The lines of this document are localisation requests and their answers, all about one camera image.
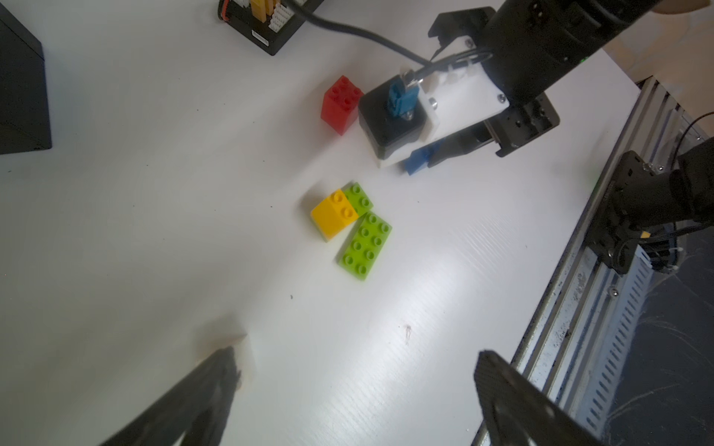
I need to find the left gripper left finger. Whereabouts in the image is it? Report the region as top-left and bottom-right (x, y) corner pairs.
(104, 347), (241, 445)

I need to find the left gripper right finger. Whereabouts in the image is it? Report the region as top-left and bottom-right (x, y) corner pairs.
(473, 350), (600, 445)

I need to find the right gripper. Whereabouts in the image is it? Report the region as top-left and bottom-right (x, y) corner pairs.
(427, 6), (562, 168)

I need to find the dark blue lego brick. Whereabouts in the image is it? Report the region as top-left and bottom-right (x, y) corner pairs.
(403, 141), (443, 176)

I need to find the red lego brick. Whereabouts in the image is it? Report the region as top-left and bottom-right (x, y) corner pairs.
(321, 75), (364, 136)

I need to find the lime lego brick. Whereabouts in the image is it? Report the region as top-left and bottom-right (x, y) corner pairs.
(338, 211), (392, 281)
(342, 182), (374, 217)

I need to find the yellow lego brick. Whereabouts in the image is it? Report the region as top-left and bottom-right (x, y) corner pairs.
(311, 190), (359, 242)

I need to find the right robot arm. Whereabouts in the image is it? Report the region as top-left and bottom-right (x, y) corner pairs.
(428, 0), (657, 167)

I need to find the black box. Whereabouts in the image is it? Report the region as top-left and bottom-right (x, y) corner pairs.
(1, 7), (52, 154)

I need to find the aluminium front rail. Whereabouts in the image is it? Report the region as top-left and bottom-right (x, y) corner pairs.
(510, 77), (713, 437)

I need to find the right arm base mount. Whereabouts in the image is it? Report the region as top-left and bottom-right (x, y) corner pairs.
(585, 151), (656, 274)

